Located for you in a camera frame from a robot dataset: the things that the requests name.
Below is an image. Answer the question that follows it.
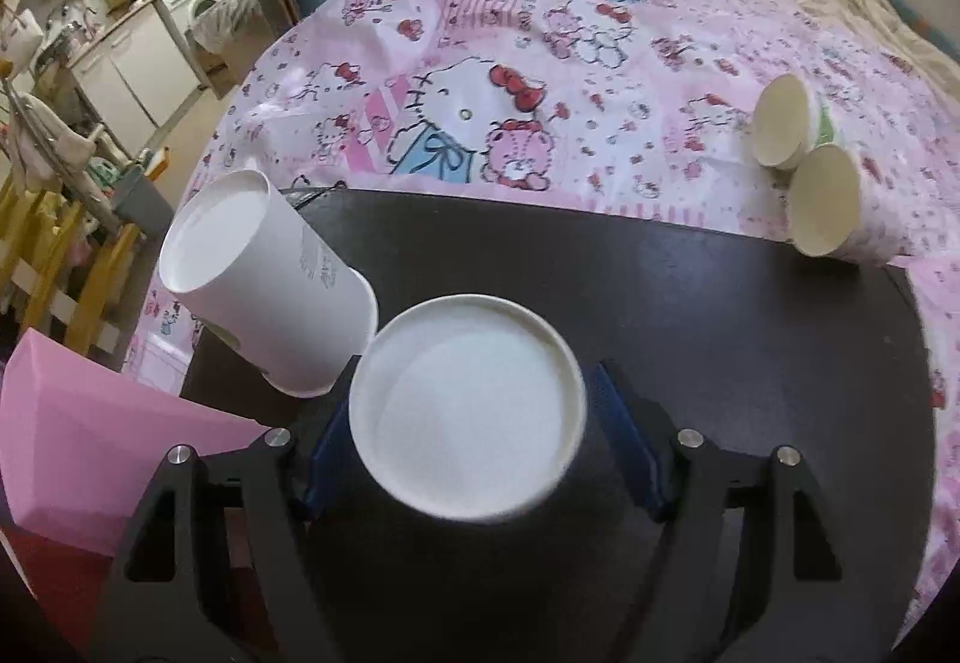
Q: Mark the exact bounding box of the small white green cup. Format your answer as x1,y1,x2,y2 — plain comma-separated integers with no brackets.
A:
750,73,838,172

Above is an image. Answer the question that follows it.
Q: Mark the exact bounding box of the grey trash bin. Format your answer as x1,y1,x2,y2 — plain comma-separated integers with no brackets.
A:
110,164,174,239

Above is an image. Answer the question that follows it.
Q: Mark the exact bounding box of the pink faceted plastic cup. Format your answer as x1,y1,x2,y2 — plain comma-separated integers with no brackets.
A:
2,330,265,557

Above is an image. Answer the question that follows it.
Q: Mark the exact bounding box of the white cup green leaf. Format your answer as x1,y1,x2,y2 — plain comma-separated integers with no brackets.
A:
158,169,379,398

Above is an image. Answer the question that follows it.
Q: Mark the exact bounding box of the yellow wooden stool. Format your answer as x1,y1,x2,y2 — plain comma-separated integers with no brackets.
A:
2,177,145,356

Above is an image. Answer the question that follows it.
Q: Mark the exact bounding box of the black table mat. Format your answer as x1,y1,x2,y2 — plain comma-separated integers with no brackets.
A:
179,185,939,663

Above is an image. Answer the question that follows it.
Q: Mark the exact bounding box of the white kitchen cabinet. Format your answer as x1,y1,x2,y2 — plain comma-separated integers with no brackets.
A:
67,5,200,156

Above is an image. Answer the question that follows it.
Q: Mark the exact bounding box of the white washing machine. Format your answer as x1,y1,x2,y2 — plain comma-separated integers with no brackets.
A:
155,0,223,86

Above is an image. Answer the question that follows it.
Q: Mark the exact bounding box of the red corrugated paper cup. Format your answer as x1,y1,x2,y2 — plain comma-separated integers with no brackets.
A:
311,296,622,661

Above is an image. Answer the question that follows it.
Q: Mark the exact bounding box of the small white pink-print cup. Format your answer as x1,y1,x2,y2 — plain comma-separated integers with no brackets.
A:
786,143,908,265

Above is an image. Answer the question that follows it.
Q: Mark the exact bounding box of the pink hello kitty sheet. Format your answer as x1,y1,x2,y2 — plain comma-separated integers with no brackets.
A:
118,0,960,634

